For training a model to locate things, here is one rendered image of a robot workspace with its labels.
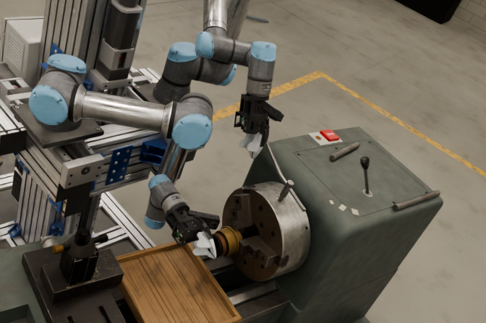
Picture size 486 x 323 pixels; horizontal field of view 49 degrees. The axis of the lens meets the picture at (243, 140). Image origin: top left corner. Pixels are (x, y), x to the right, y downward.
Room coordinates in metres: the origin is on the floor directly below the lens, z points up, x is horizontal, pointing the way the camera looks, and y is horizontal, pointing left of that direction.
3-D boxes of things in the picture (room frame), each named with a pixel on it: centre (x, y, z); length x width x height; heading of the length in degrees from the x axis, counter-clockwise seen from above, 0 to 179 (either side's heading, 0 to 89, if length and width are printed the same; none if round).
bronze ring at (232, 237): (1.27, -0.07, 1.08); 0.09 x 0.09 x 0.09; 49
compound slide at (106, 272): (1.00, 0.28, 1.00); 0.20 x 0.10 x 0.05; 138
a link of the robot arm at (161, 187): (1.39, 0.18, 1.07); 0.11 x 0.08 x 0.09; 48
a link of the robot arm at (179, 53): (1.84, 0.33, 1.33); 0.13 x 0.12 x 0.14; 113
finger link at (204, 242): (1.20, -0.01, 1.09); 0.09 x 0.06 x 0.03; 48
